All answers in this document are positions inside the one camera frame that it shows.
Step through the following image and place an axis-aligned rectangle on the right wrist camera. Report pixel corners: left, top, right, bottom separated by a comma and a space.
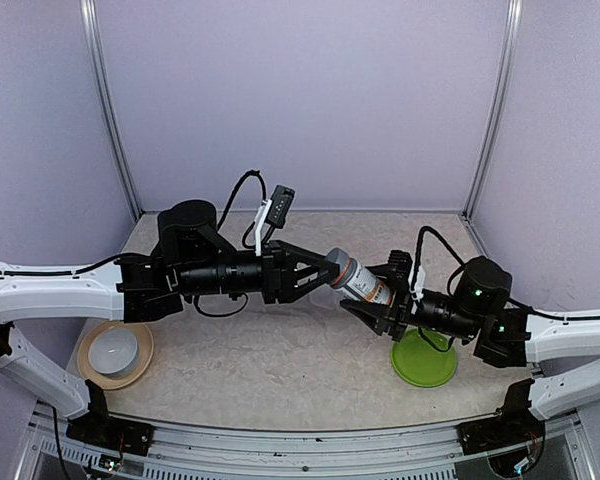
387, 250, 426, 302

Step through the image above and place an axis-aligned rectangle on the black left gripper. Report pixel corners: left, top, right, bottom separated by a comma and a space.
178, 240, 340, 305

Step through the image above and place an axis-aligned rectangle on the front aluminium rail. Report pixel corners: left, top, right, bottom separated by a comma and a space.
14, 399, 596, 480

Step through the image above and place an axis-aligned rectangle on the aluminium frame post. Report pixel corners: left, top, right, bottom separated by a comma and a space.
79, 0, 144, 223
463, 0, 523, 224

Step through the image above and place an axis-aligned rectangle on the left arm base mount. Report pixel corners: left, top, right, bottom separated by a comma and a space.
66, 380, 154, 457

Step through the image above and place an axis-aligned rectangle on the left aluminium frame post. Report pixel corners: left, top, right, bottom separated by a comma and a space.
79, 0, 144, 223

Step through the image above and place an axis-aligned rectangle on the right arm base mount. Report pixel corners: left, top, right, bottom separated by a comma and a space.
456, 379, 546, 455

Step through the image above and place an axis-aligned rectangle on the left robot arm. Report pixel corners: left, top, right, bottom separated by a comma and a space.
0, 200, 340, 445

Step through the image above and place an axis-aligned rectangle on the green plate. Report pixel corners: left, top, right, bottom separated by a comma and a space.
390, 329, 458, 388

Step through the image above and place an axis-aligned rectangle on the beige plate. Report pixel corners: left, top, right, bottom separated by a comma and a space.
76, 321, 155, 391

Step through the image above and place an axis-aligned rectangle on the right aluminium frame post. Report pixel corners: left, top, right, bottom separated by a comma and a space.
463, 0, 523, 224

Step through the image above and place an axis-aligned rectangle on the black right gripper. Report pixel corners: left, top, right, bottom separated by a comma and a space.
341, 264, 483, 343

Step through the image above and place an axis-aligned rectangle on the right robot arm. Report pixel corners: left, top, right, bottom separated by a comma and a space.
340, 250, 600, 444

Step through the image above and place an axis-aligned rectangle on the white bowl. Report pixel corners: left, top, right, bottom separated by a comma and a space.
88, 328, 139, 378

